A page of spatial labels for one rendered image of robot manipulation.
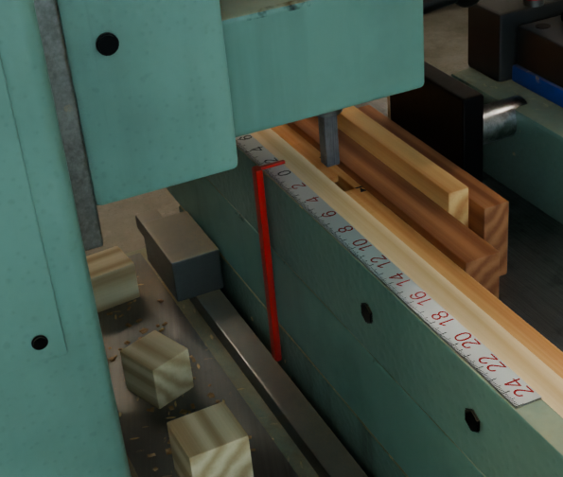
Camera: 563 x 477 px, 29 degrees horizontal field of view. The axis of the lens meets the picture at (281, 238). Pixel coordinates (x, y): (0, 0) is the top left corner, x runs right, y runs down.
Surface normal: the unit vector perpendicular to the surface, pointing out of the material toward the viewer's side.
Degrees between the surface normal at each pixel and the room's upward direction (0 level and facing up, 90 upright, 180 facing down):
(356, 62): 90
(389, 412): 90
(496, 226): 90
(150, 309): 0
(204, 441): 0
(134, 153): 90
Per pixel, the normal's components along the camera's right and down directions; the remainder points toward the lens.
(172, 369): 0.71, 0.30
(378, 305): -0.90, 0.28
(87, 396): 0.42, 0.44
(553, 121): -0.08, -0.86
